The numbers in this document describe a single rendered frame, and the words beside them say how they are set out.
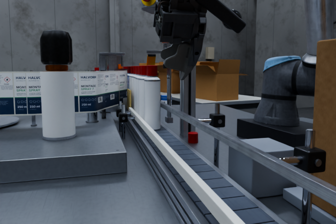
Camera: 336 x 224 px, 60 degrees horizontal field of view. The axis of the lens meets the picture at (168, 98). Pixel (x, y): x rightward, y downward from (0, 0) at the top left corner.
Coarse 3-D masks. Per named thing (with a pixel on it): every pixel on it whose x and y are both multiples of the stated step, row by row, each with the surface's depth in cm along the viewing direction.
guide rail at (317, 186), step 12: (168, 108) 86; (192, 120) 65; (216, 132) 53; (228, 144) 48; (240, 144) 44; (252, 156) 41; (264, 156) 38; (276, 168) 36; (288, 168) 33; (300, 180) 31; (312, 180) 30; (312, 192) 30; (324, 192) 28
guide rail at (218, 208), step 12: (132, 108) 116; (156, 144) 67; (168, 156) 57; (180, 168) 49; (192, 180) 43; (204, 192) 38; (204, 204) 38; (216, 204) 35; (216, 216) 35; (228, 216) 32
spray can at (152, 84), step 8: (152, 72) 90; (144, 80) 90; (152, 80) 89; (144, 88) 91; (152, 88) 89; (144, 96) 91; (152, 96) 89; (144, 104) 91; (152, 104) 90; (144, 112) 92; (152, 112) 90; (144, 120) 92; (152, 120) 90; (152, 128) 90
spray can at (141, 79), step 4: (144, 68) 99; (144, 72) 99; (140, 76) 100; (144, 76) 99; (140, 80) 99; (140, 84) 99; (140, 88) 100; (140, 92) 100; (140, 96) 100; (140, 100) 100; (140, 104) 100; (140, 108) 100; (140, 112) 100; (140, 116) 101
